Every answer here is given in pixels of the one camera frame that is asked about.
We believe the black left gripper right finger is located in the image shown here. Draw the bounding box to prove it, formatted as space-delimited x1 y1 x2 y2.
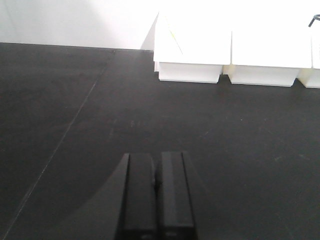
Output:
157 151 215 240

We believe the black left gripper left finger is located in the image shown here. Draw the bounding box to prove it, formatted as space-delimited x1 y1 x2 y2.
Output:
74 153 157 240

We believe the left white storage bin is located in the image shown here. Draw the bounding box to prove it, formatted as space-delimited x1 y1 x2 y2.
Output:
153 11 232 84

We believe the white storage bin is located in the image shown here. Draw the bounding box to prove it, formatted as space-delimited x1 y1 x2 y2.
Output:
153 11 232 84
222 29 312 87
297 33 320 89

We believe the middle white storage bin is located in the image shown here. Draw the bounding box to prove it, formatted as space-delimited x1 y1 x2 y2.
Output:
222 29 312 87

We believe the right white storage bin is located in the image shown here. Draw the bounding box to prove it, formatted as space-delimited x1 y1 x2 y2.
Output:
297 33 320 89

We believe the black wire tripod stand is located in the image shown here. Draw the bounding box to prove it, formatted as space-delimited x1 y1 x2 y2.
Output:
308 14 320 28

